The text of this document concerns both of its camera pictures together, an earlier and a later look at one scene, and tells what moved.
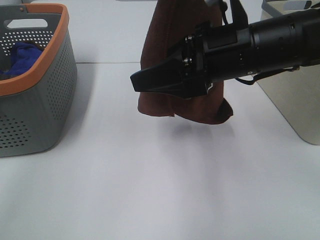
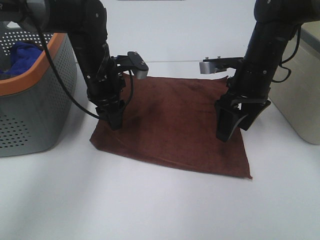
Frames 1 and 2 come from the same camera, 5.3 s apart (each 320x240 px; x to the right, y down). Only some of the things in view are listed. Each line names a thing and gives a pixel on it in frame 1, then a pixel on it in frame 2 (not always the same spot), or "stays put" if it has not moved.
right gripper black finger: [167, 79] to [226, 120]
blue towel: [23, 55] stays put
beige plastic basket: [297, 92] stays put
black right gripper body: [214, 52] to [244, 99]
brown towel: [171, 22] to [172, 120]
